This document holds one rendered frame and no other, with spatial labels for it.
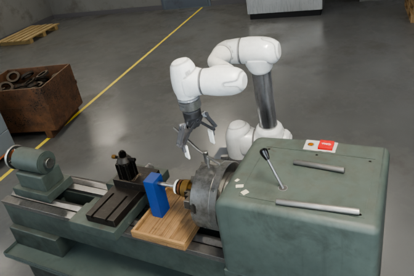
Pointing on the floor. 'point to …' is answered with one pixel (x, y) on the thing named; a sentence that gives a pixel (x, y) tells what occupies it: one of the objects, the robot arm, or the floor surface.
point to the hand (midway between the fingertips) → (199, 148)
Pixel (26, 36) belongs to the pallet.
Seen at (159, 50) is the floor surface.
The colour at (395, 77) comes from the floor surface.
